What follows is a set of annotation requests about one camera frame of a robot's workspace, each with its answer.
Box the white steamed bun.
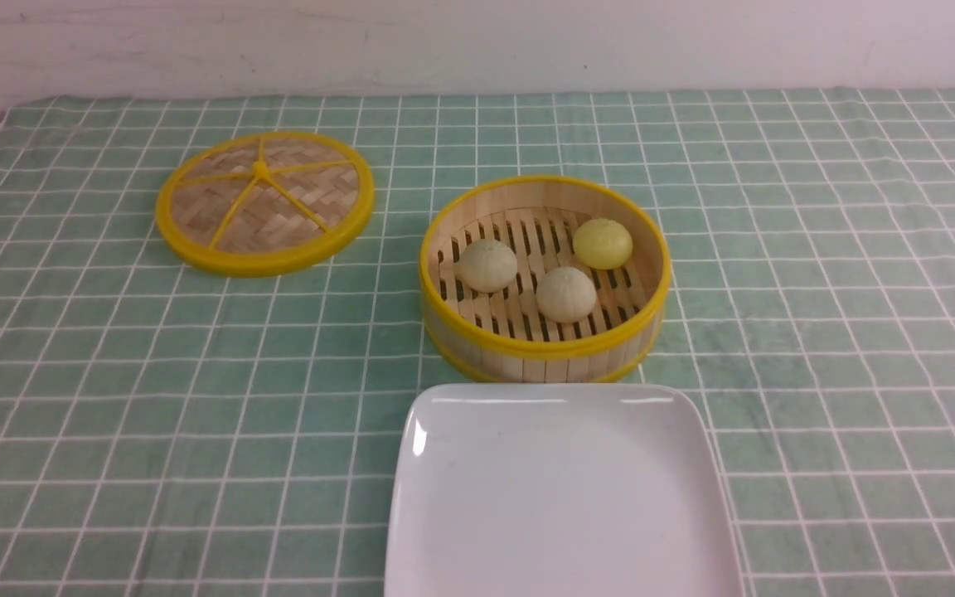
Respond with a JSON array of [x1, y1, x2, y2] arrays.
[[455, 239, 518, 294], [536, 267, 598, 323]]

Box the yellow steamed bun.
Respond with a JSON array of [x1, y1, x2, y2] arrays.
[[573, 218, 633, 269]]

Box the white square plate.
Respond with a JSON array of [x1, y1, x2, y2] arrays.
[[383, 383, 745, 596]]

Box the yellow rimmed bamboo steamer basket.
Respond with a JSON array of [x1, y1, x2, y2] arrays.
[[418, 175, 673, 383]]

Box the yellow rimmed bamboo steamer lid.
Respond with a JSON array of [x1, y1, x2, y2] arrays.
[[154, 131, 376, 277]]

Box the green checked tablecloth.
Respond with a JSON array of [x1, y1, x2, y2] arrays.
[[0, 88, 955, 596]]

